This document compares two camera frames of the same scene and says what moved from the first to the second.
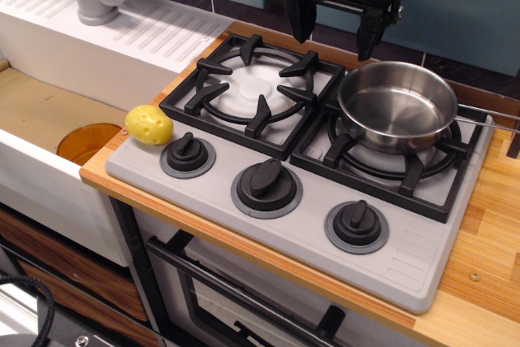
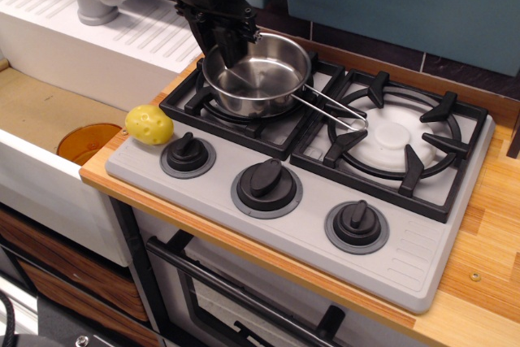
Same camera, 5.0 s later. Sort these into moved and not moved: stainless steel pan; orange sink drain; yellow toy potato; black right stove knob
Moved: stainless steel pan
Not moved: orange sink drain; yellow toy potato; black right stove knob
